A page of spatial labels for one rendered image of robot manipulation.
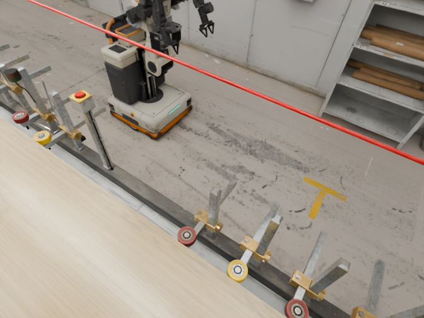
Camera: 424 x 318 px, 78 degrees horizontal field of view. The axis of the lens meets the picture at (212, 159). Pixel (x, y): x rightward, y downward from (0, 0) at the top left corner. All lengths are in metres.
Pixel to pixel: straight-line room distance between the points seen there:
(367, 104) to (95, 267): 3.23
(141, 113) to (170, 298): 1.93
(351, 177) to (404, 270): 0.87
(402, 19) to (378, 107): 0.93
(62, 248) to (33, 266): 0.11
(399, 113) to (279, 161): 1.57
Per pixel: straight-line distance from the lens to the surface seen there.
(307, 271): 1.28
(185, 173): 2.46
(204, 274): 1.10
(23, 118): 1.89
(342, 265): 1.00
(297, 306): 1.13
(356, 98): 3.61
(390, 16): 3.25
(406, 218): 2.84
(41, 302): 1.21
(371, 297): 1.33
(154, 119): 2.58
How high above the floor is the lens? 1.96
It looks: 50 degrees down
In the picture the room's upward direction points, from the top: 4 degrees clockwise
